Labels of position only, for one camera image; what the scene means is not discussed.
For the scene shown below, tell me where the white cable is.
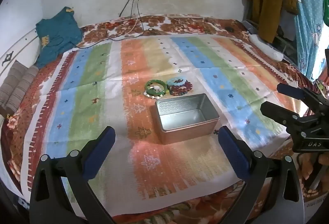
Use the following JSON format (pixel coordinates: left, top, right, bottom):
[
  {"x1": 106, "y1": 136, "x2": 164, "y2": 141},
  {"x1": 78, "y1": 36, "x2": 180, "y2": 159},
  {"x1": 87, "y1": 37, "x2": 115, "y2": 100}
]
[{"x1": 123, "y1": 17, "x2": 206, "y2": 36}]

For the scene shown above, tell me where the blue dotted hanging cloth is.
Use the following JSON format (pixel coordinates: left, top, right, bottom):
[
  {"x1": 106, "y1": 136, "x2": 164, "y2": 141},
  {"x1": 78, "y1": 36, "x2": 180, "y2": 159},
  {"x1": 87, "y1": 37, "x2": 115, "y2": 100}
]
[{"x1": 280, "y1": 0, "x2": 327, "y2": 78}]

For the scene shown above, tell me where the white bed headboard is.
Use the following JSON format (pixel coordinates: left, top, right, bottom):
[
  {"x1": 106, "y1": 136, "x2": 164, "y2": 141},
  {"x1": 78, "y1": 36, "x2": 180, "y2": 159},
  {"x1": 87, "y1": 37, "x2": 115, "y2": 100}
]
[{"x1": 0, "y1": 28, "x2": 42, "y2": 78}]

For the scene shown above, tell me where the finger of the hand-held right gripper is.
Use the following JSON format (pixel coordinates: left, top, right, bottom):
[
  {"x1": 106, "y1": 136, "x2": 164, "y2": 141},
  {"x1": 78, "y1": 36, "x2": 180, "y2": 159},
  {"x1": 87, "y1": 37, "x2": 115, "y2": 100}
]
[
  {"x1": 260, "y1": 101, "x2": 309, "y2": 137},
  {"x1": 277, "y1": 82, "x2": 329, "y2": 117}
]

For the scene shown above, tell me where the white and yellow bead bracelet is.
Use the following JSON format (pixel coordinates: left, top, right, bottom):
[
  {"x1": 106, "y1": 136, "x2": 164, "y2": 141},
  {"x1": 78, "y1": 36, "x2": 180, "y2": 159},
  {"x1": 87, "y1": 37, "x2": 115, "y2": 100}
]
[{"x1": 144, "y1": 85, "x2": 170, "y2": 100}]

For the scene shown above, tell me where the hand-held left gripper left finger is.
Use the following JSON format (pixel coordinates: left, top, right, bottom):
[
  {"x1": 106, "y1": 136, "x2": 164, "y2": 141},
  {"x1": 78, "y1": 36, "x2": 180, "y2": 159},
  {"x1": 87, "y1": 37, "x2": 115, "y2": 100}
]
[{"x1": 29, "y1": 126, "x2": 116, "y2": 224}]

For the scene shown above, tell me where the striped pastel mat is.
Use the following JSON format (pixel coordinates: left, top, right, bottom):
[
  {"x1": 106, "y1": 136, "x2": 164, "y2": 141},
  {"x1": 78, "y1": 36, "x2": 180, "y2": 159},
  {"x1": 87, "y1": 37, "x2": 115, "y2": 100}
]
[{"x1": 19, "y1": 34, "x2": 313, "y2": 200}]

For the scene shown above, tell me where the light blue bead bracelet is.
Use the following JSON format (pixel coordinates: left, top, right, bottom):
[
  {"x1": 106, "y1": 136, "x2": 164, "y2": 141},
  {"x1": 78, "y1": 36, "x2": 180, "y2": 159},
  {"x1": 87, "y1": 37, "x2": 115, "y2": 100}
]
[{"x1": 167, "y1": 76, "x2": 192, "y2": 88}]

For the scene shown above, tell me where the rectangular metal tin box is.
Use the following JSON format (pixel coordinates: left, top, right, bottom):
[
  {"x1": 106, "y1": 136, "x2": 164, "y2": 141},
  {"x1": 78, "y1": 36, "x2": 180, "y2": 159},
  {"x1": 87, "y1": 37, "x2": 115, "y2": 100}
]
[{"x1": 155, "y1": 93, "x2": 220, "y2": 145}]

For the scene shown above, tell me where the green bangle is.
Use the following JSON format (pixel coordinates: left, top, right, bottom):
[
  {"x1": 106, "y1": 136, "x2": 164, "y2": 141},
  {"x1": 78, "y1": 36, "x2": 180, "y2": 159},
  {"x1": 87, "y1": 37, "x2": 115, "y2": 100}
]
[{"x1": 144, "y1": 80, "x2": 168, "y2": 95}]

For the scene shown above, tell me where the dark red bead bracelet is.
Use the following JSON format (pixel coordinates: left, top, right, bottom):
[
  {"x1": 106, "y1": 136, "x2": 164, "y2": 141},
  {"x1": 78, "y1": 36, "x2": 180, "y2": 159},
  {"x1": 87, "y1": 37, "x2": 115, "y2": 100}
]
[{"x1": 168, "y1": 83, "x2": 194, "y2": 96}]

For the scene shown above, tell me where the teal shirt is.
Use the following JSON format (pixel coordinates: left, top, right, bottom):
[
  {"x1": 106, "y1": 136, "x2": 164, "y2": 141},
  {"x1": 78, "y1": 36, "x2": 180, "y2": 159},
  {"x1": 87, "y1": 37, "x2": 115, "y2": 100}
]
[{"x1": 35, "y1": 7, "x2": 83, "y2": 68}]

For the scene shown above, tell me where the green hanging cloth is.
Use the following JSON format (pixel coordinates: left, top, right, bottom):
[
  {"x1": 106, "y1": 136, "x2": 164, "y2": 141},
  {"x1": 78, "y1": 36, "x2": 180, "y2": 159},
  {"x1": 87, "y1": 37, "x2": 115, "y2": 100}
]
[{"x1": 322, "y1": 0, "x2": 329, "y2": 27}]

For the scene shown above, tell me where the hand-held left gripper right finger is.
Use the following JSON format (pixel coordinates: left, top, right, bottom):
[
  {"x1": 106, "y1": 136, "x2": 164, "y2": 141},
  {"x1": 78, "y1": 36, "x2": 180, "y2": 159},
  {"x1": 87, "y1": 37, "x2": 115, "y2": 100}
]
[{"x1": 218, "y1": 126, "x2": 305, "y2": 224}]

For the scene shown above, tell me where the grey striped pillow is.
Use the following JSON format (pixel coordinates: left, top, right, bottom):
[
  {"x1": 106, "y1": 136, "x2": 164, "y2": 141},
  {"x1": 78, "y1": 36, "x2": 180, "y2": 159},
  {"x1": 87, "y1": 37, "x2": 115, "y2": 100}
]
[{"x1": 0, "y1": 60, "x2": 39, "y2": 117}]

